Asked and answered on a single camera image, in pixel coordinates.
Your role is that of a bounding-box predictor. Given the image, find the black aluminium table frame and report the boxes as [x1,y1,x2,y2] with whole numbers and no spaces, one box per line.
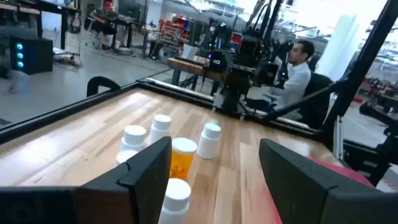
[0,0,398,187]

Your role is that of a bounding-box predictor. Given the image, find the black curved chair back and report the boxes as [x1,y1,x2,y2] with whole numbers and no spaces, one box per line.
[86,76,122,97]

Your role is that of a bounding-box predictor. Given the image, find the red storage shelf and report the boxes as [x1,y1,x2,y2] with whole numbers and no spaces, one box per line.
[158,15,193,55]

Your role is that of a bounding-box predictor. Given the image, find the black computer tower blue lights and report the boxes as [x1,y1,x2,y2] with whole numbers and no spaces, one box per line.
[9,35,54,75]

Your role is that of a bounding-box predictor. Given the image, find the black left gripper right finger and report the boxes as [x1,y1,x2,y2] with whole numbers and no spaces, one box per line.
[259,138,398,224]

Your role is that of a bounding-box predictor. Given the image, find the dark work table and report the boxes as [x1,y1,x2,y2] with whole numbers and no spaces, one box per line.
[0,0,82,50]

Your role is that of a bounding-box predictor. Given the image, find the black office chair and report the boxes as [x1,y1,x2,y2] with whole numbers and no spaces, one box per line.
[298,73,333,130]

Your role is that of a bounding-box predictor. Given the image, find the white cup bottom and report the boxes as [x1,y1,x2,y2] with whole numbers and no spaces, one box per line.
[157,178,192,224]

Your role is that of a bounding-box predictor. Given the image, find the wooden workbench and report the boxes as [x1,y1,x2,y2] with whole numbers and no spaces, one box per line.
[167,57,231,96]

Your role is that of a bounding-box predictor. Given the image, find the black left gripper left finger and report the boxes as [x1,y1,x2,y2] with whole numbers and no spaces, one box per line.
[76,136,172,224]

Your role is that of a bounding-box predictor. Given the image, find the red translucent plastic basket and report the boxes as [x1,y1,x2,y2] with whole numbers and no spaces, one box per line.
[267,156,376,224]

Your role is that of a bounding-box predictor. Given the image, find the orange pill bottle white cap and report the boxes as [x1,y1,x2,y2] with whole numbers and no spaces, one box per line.
[169,137,198,181]

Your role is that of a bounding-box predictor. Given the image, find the person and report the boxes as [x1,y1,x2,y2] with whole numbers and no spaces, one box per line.
[267,39,315,121]
[88,1,121,50]

